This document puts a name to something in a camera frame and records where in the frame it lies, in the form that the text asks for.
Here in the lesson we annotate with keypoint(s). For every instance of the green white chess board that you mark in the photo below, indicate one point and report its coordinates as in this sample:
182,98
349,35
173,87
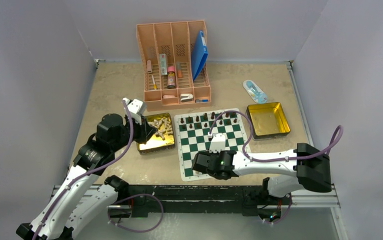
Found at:
219,130

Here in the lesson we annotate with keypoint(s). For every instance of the pink desk organizer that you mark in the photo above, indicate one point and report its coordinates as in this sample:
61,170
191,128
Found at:
176,40

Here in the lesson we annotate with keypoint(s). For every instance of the white green box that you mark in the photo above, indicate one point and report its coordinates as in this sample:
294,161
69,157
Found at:
163,65

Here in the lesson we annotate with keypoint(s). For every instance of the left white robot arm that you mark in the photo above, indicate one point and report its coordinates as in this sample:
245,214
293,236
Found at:
64,216

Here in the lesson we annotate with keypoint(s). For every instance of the blue white packaged item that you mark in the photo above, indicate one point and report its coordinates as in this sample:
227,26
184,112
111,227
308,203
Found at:
255,92

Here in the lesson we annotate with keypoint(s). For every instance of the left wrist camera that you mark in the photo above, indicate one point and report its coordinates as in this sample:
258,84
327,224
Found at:
136,108

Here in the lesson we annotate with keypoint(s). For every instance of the brown bottle pink cap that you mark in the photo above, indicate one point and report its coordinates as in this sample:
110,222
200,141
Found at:
171,77

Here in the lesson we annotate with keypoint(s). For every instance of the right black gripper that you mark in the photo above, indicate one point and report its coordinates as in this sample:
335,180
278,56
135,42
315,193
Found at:
209,153

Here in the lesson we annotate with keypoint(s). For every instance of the right gold tin tray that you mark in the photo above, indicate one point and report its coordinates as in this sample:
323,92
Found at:
268,120

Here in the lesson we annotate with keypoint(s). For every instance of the blue folder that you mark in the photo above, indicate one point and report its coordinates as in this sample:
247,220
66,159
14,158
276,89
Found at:
199,55

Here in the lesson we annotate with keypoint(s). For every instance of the left gold tin tray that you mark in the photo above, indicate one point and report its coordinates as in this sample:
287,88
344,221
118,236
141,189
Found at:
156,144

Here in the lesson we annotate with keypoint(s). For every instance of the pile of light chess pieces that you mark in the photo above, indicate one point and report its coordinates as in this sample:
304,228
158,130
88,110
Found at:
163,127

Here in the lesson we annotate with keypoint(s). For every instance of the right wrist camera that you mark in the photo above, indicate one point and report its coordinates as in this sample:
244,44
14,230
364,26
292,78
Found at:
217,142

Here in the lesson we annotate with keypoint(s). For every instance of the white stapler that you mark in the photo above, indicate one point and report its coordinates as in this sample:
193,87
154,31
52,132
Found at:
186,97

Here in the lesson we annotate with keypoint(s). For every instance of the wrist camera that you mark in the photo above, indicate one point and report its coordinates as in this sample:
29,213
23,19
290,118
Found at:
136,108
217,142

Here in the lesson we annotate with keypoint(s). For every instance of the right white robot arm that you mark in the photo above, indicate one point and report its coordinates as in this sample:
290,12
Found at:
304,167

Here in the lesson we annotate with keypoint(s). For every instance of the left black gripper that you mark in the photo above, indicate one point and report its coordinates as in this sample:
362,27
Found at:
145,130

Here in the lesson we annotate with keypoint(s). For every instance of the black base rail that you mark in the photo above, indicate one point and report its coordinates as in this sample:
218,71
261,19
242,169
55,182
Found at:
137,201

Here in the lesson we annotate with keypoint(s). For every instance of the gold tin tray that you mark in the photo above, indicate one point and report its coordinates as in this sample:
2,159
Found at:
156,144
268,120

